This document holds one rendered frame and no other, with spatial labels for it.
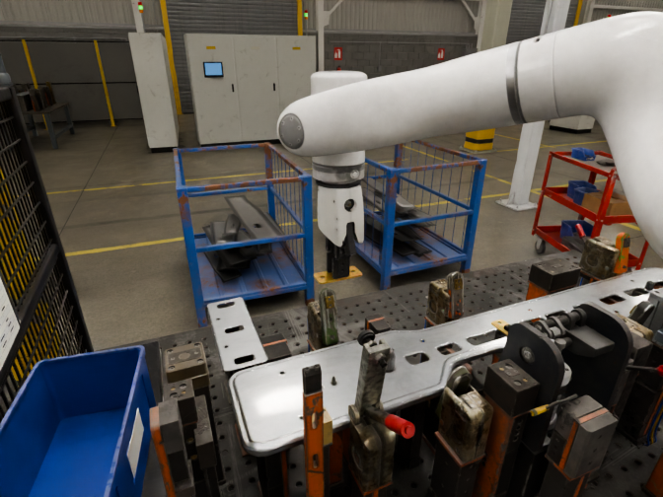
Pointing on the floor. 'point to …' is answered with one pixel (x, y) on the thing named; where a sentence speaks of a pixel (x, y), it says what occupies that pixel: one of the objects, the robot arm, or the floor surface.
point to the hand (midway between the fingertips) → (337, 263)
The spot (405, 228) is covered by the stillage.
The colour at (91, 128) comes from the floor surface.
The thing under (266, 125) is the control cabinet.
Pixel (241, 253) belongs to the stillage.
